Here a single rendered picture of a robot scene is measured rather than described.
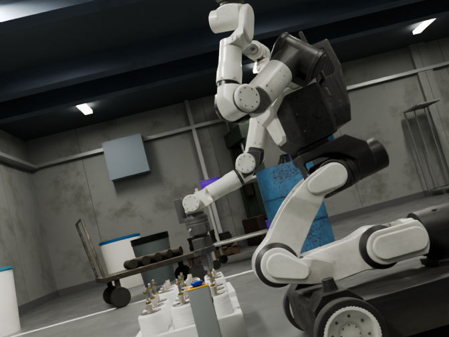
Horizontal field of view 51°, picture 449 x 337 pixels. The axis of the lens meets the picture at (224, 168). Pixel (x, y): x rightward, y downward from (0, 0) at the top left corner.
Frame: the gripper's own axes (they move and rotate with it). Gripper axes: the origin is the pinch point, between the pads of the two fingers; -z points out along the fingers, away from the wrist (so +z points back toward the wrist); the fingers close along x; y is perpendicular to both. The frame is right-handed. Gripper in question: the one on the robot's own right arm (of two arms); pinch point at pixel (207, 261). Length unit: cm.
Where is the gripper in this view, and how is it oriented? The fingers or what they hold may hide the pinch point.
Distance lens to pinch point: 187.2
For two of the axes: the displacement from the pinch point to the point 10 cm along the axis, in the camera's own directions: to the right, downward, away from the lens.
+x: 3.5, 0.2, 9.4
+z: -2.6, -9.6, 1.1
